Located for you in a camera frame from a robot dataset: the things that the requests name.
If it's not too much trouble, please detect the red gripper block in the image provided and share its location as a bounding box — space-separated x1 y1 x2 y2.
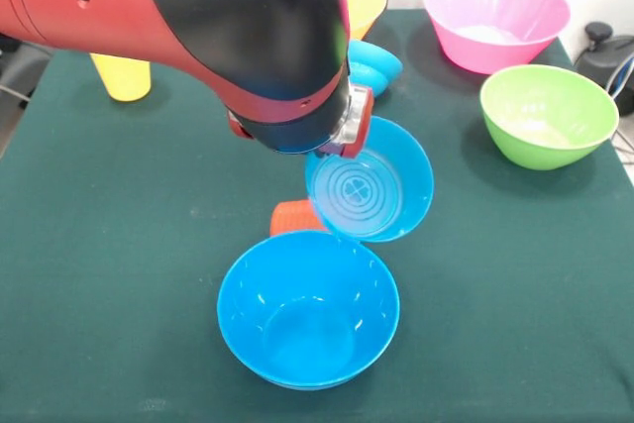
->
319 87 374 160

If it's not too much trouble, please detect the small cyan plastic bowl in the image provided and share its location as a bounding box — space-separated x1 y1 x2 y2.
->
346 39 404 99

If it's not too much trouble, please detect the medium translucent blue bowl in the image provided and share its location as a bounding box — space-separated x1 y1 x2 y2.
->
303 115 436 244

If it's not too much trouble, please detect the orange plastic bowl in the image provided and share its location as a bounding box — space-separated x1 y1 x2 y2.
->
339 0 388 42

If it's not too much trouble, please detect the red-orange plastic cup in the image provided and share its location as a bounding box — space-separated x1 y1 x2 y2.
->
269 199 329 237

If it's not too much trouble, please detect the magenta pink plastic bowl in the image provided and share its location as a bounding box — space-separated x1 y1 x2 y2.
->
423 0 572 75

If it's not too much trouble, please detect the large blue plastic bowl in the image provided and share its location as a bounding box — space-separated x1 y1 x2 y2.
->
216 230 401 391

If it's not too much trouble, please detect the lime green plastic bowl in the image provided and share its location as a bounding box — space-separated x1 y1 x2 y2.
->
478 63 620 171

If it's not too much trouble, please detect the dark green tablecloth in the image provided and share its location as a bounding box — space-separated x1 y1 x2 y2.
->
0 5 634 423

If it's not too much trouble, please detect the yellow plastic cup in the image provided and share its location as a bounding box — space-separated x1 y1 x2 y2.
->
88 53 152 102

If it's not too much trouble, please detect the gray pedestal foot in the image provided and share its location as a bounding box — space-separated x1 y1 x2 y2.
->
0 41 55 97
574 21 634 115

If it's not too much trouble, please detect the tangle of floor cables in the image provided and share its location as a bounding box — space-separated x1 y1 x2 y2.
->
606 53 634 157

